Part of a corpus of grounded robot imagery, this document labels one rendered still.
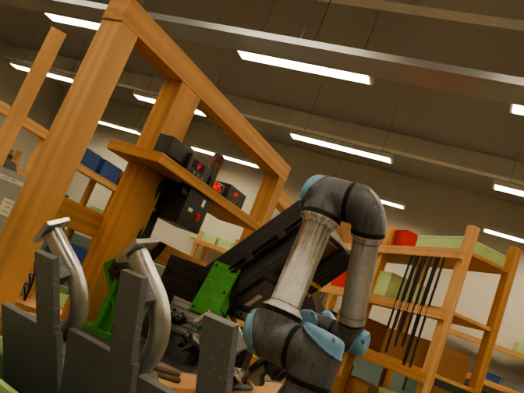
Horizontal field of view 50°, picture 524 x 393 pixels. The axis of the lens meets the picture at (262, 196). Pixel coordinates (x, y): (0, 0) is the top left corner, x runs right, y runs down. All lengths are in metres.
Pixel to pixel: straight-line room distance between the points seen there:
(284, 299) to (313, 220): 0.23
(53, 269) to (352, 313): 0.97
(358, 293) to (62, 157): 0.97
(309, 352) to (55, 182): 0.93
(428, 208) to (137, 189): 9.44
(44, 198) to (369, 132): 8.10
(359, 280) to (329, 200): 0.24
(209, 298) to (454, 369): 2.83
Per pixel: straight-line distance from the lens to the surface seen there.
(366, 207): 1.53
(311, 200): 1.57
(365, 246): 1.56
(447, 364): 4.56
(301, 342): 1.45
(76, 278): 0.91
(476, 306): 10.87
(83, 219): 2.08
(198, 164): 2.21
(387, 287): 5.08
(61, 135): 1.86
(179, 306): 2.16
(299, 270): 1.52
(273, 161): 2.92
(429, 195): 11.31
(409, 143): 9.44
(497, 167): 9.29
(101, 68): 1.89
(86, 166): 7.42
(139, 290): 0.77
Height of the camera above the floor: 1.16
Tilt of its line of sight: 11 degrees up
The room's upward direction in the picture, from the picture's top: 21 degrees clockwise
